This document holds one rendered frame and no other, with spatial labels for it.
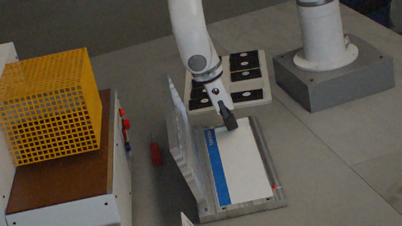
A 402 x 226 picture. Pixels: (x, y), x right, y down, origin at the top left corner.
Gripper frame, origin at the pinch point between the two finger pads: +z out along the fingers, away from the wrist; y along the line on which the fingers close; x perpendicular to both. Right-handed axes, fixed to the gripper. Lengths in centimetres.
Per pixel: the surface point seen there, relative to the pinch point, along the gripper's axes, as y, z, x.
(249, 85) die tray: 29.1, 5.5, -8.1
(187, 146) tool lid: -17.2, -7.0, 11.3
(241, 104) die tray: 17.0, 4.7, -4.0
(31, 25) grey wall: 195, 3, 86
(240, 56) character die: 51, 4, -9
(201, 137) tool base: -0.8, 0.6, 9.1
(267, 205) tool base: -38.3, 4.3, -2.3
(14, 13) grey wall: 194, -7, 91
